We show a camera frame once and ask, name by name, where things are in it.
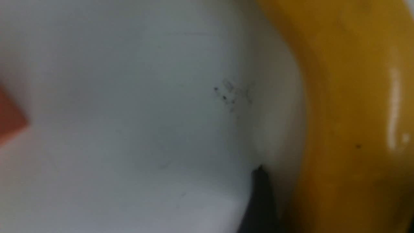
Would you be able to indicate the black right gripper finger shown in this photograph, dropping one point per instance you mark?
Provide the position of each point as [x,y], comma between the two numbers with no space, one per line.
[260,215]

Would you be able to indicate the yellow banana toy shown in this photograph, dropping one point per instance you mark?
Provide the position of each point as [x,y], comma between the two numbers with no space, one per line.
[356,59]

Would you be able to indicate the orange foam cube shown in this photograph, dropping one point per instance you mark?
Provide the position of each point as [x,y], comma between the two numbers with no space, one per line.
[13,119]

